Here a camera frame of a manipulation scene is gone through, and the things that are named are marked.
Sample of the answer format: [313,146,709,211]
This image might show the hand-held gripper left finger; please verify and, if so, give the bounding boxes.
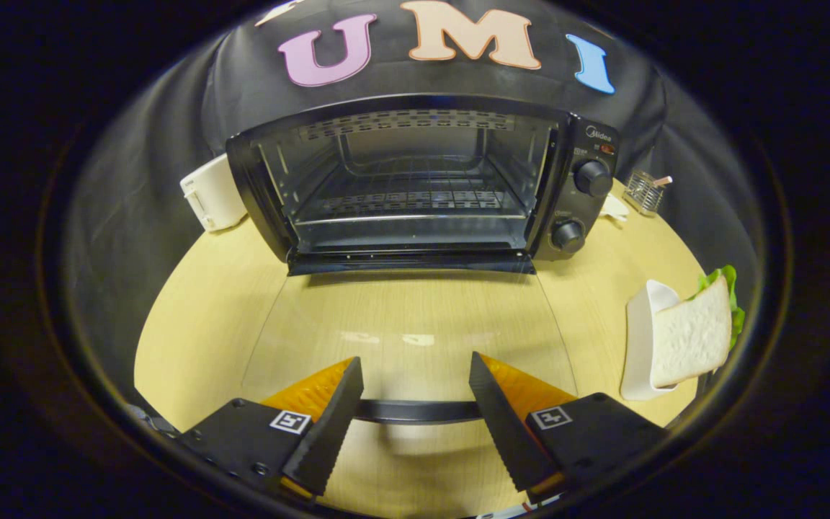
[174,356,365,502]

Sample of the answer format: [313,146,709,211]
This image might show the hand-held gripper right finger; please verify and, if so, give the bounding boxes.
[468,352,669,505]

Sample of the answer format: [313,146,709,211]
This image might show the white bread lettuce sandwich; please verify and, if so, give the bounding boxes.
[650,265,746,390]

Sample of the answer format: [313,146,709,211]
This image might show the black toaster oven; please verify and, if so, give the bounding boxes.
[226,94,621,426]

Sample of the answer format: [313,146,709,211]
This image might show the white ribbed dish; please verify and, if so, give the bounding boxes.
[620,279,682,402]

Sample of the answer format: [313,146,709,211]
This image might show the white divided dish with beans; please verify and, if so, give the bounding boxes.
[599,193,630,224]

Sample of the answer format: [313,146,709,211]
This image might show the white countertop appliance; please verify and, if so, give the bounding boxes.
[179,153,249,232]

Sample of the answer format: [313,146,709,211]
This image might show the black backdrop cloth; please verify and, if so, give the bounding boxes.
[62,0,754,404]

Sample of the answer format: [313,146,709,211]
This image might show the metal wire basket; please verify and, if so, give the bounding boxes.
[622,170,666,218]

